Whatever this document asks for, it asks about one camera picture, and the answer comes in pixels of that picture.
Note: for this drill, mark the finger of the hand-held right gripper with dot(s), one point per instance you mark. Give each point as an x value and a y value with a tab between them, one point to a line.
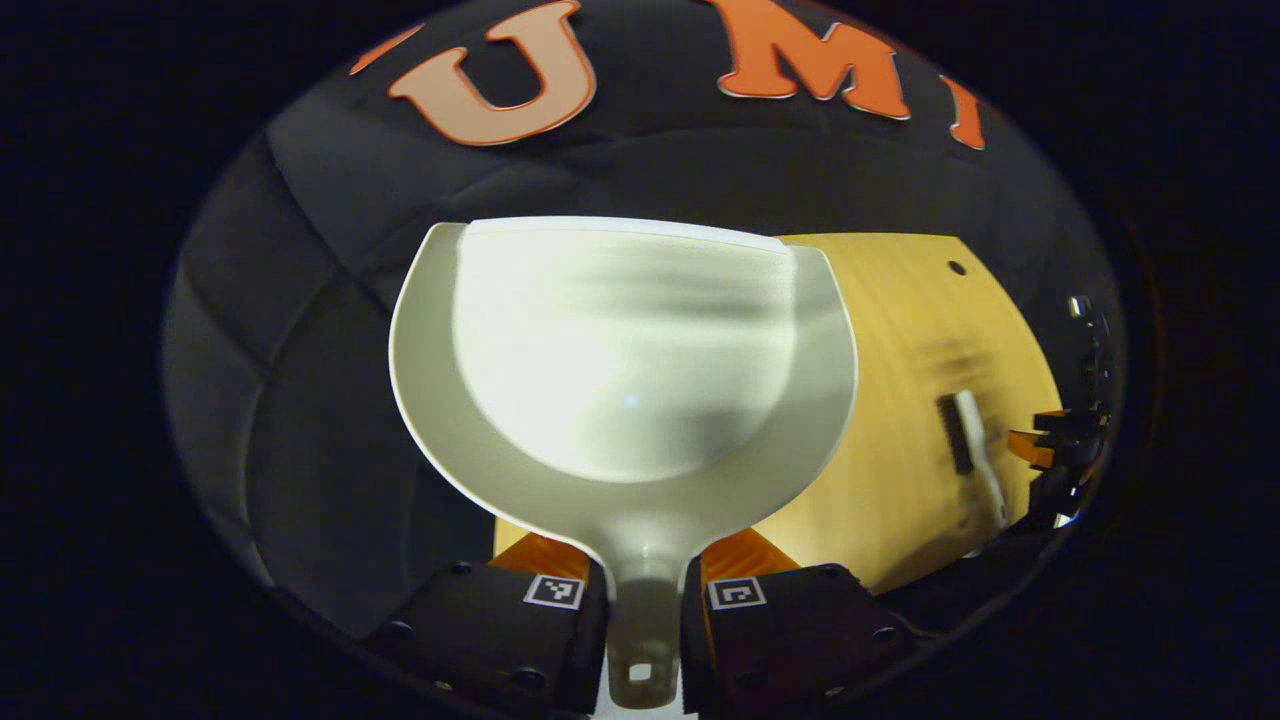
1065	435
1060	490

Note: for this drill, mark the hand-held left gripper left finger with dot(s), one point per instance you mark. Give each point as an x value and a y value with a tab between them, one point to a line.
480	625

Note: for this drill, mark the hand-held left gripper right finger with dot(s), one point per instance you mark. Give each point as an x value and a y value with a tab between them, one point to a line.
790	630

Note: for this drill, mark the small white broom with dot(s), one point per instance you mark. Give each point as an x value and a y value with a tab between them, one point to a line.
975	450

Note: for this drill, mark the white dustpan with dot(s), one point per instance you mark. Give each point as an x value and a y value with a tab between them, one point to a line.
620	400

